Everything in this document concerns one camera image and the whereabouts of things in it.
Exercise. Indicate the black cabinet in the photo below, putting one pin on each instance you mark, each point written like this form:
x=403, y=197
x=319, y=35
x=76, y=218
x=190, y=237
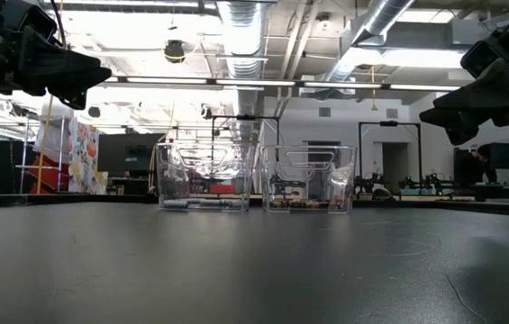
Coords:
x=461, y=168

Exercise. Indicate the black background robot arm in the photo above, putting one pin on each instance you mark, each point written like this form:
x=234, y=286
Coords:
x=369, y=182
x=439, y=182
x=409, y=183

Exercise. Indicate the silver ribbed ceiling duct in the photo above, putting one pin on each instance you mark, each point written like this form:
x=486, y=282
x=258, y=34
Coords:
x=240, y=36
x=380, y=18

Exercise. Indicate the person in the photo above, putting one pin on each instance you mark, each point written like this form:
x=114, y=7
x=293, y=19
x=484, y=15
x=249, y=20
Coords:
x=481, y=166

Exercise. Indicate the red black striped structure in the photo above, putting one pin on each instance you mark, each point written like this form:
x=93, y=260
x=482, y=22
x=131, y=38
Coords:
x=51, y=177

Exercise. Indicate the black monitor screen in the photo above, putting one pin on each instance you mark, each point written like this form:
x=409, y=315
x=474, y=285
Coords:
x=132, y=153
x=508, y=155

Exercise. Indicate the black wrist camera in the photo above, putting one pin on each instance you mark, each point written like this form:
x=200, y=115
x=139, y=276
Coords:
x=33, y=22
x=479, y=58

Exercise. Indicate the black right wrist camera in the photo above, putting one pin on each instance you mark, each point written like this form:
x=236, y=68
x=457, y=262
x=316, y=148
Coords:
x=479, y=58

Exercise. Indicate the long white light bar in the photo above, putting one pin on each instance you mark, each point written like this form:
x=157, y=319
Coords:
x=254, y=83

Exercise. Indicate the black metal rig frame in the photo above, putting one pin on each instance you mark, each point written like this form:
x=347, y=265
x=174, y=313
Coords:
x=389, y=123

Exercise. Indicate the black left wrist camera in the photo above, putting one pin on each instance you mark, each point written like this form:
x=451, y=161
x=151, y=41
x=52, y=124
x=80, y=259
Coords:
x=33, y=22

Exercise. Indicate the white blue-capped battery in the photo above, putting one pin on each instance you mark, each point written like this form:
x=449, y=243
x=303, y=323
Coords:
x=209, y=202
x=175, y=204
x=232, y=203

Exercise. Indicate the black overhead camera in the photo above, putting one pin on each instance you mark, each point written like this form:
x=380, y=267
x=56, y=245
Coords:
x=175, y=50

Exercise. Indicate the red box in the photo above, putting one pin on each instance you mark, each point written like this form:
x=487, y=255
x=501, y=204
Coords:
x=222, y=189

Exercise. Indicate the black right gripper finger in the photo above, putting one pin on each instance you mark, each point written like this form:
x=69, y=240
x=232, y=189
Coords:
x=497, y=94
x=457, y=126

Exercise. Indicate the square wall vent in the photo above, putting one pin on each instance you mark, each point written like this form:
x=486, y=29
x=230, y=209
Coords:
x=324, y=112
x=392, y=113

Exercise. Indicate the black dome ceiling camera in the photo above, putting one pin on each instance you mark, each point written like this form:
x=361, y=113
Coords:
x=206, y=112
x=94, y=111

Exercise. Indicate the black table mat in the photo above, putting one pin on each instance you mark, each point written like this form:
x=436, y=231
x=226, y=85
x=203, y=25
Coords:
x=254, y=270

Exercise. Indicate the grey metal rack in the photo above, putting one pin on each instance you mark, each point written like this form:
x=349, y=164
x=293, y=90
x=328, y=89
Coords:
x=24, y=153

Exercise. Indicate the clear plastic bin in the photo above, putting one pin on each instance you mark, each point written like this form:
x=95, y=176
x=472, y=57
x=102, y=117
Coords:
x=164, y=180
x=348, y=180

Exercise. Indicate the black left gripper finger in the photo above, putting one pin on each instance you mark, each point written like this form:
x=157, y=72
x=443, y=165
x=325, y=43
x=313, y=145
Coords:
x=60, y=67
x=71, y=98

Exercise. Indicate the black side table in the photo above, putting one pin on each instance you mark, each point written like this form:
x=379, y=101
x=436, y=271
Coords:
x=497, y=188

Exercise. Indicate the white rectangular air duct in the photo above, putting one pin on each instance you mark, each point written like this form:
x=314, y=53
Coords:
x=416, y=56

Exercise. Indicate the floral patterned panel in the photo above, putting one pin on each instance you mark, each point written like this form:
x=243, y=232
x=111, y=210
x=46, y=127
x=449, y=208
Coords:
x=85, y=157

